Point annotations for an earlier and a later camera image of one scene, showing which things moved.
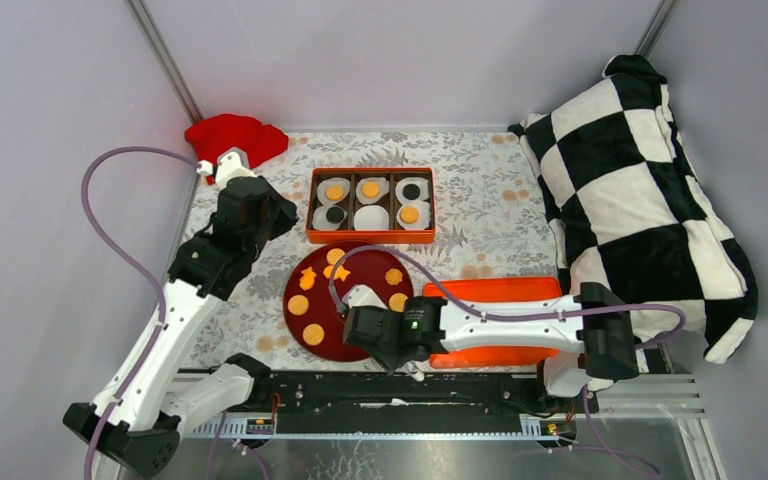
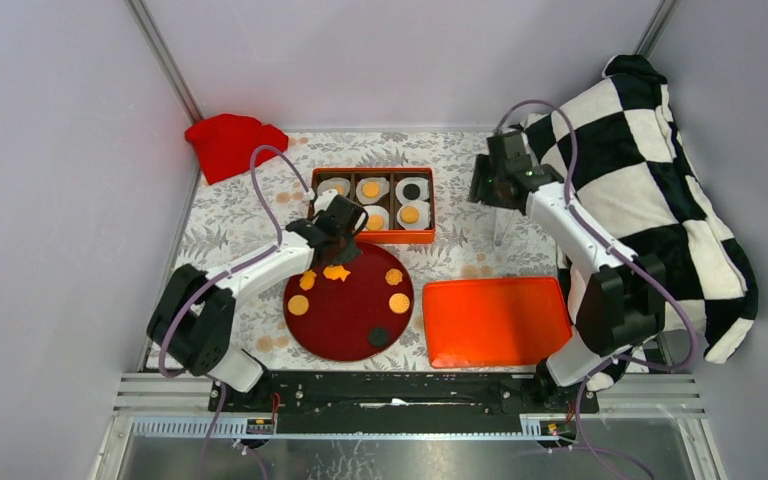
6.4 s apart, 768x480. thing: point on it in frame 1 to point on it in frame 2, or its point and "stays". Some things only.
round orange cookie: (396, 301) to (375, 222)
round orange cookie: (409, 215) stays
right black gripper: (391, 362) to (477, 192)
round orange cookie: (371, 189) stays
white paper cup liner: (371, 189) stays
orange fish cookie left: (307, 279) stays
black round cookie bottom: (411, 191) stays
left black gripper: (287, 212) to (348, 255)
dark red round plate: (313, 319) stays
